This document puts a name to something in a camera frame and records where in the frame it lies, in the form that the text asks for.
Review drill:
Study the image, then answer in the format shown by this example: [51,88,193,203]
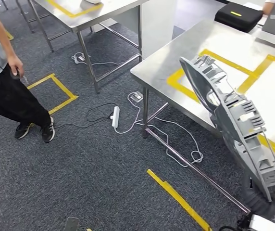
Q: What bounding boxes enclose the dark robot left foot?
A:
[64,217,79,231]

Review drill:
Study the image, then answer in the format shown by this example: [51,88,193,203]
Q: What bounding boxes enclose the white power strip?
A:
[110,106,121,129]

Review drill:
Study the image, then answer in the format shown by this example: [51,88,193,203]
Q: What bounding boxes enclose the grey floor socket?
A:
[130,91,144,103]

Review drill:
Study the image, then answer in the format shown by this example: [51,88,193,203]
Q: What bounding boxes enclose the white table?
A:
[220,0,275,53]

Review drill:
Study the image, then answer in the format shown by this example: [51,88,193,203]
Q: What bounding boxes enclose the black cable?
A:
[54,103,118,131]

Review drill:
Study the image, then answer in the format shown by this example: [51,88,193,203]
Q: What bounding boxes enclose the yellow tape on table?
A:
[47,0,104,18]

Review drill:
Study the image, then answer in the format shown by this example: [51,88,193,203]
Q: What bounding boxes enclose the steel workbench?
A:
[130,19,275,214]

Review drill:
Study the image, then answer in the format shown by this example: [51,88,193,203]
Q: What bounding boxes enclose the black zipped case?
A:
[214,2,264,34]

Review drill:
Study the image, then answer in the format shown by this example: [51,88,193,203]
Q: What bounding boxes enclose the yellow tape on workbench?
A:
[167,49,275,162]

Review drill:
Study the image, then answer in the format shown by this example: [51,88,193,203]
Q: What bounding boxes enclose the grey plastic wheel hubcap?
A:
[179,54,275,203]

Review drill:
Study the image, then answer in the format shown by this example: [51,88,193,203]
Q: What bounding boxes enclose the white cable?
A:
[115,92,204,168]

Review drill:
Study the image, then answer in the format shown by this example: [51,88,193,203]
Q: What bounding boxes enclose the small black handheld remote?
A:
[10,67,29,86]

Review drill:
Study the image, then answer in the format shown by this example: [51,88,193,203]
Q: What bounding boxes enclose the white panel desk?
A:
[113,0,176,60]

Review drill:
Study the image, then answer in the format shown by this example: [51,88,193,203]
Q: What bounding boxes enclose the steel table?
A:
[15,0,150,95]

